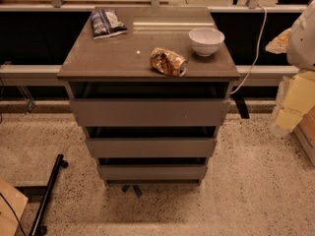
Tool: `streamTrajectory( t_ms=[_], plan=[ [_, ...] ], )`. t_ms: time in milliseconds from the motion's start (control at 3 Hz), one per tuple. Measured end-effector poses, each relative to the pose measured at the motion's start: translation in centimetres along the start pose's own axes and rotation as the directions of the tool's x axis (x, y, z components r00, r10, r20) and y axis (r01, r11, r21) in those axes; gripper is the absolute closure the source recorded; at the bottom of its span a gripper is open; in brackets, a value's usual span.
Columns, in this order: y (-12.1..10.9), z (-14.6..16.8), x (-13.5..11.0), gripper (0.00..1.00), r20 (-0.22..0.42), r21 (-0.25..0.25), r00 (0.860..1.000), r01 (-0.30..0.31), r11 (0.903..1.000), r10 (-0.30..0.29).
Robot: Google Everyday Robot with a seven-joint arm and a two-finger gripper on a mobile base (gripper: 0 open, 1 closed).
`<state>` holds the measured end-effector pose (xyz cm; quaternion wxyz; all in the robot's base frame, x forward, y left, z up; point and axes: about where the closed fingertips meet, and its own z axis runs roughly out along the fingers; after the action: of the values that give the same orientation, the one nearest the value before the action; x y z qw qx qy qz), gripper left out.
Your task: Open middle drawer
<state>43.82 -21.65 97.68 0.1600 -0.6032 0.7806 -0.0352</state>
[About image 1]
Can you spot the grey bottom drawer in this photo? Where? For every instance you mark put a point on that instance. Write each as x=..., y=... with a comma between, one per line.
x=152, y=168

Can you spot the white ceramic bowl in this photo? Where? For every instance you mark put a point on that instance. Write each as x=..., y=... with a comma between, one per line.
x=206, y=41

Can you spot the cardboard box right side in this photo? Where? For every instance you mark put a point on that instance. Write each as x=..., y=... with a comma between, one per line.
x=305, y=132

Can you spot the crushed golden drink can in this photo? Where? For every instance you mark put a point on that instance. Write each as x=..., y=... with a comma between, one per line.
x=168, y=62

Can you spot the grey top drawer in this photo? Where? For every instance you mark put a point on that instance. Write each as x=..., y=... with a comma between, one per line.
x=149, y=105

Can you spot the black metal stand leg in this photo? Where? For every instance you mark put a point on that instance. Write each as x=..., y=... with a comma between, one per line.
x=43, y=194

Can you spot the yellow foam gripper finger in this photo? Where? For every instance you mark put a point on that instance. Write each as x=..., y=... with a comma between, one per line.
x=295, y=98
x=279, y=44

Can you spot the blue white snack bag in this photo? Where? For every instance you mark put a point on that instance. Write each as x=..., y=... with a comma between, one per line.
x=105, y=23

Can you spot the grey drawer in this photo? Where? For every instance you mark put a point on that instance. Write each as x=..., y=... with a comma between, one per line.
x=152, y=142
x=152, y=168
x=149, y=105

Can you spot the blue tape floor mark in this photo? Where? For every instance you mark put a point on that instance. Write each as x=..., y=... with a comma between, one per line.
x=136, y=189

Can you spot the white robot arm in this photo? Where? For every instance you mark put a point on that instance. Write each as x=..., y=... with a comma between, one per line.
x=300, y=51

